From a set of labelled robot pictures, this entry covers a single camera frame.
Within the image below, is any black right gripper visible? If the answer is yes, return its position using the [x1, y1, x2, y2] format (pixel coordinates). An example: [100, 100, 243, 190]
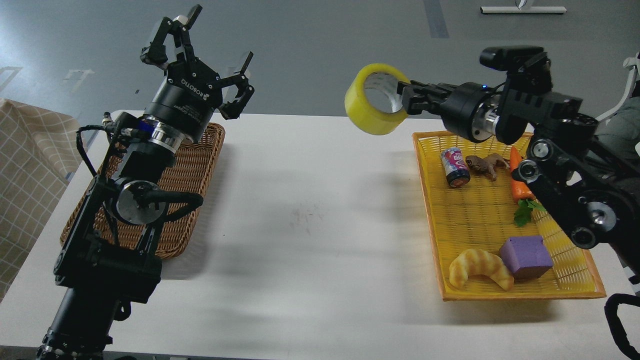
[397, 80, 494, 143]

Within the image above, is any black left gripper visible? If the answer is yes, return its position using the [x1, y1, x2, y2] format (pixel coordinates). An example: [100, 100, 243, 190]
[139, 4, 256, 146]

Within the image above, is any yellow tape roll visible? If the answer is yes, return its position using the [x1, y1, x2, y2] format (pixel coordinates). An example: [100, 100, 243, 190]
[343, 63, 410, 136]

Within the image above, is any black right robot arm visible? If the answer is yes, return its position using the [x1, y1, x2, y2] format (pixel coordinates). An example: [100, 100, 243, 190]
[397, 45, 640, 285]

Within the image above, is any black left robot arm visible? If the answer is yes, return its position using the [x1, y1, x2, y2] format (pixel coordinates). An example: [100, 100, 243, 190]
[36, 4, 255, 360]

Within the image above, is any small soda can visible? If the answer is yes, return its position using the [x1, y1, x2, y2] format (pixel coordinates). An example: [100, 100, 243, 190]
[439, 146, 471, 188]

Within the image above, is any brown toy frog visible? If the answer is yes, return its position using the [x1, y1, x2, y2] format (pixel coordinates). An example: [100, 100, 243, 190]
[464, 153, 510, 182]

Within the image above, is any white stand base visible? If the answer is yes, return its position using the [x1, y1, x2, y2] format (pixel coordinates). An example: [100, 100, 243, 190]
[480, 0, 567, 15]

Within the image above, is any orange toy carrot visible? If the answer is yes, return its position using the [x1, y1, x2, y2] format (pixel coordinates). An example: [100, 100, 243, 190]
[509, 146, 546, 228]

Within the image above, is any beige checkered cloth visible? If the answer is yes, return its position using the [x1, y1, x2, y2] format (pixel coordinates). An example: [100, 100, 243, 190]
[0, 98, 82, 298]

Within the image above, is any yellow plastic basket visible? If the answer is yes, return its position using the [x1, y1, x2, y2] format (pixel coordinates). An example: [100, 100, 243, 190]
[413, 131, 606, 301]

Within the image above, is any toy croissant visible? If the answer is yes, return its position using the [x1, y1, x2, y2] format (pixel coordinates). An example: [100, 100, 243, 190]
[448, 248, 515, 291]

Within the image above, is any purple foam cube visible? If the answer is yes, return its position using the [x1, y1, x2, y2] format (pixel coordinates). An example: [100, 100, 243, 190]
[499, 235, 554, 280]

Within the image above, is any person in grey trousers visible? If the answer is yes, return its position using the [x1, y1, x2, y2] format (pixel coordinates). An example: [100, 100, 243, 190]
[595, 96, 640, 169]

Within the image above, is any white chair base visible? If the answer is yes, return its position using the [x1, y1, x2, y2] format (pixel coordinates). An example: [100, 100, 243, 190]
[596, 52, 640, 123]

